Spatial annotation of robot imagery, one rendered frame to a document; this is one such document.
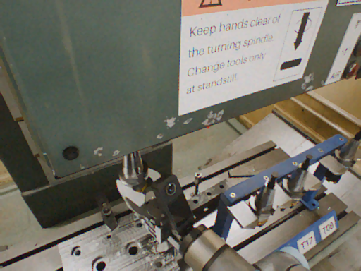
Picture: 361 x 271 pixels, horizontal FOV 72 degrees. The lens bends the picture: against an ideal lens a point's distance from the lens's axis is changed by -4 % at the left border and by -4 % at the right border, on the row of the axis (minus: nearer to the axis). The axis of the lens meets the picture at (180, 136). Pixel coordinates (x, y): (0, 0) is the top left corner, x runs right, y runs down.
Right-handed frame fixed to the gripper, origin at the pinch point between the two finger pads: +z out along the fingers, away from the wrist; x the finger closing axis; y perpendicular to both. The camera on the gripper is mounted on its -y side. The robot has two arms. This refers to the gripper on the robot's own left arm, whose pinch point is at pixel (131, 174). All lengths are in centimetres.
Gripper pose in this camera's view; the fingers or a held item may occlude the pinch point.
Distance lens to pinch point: 58.5
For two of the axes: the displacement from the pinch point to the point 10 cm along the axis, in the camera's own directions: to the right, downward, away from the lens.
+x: 7.2, -4.4, 5.4
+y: -0.4, 7.5, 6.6
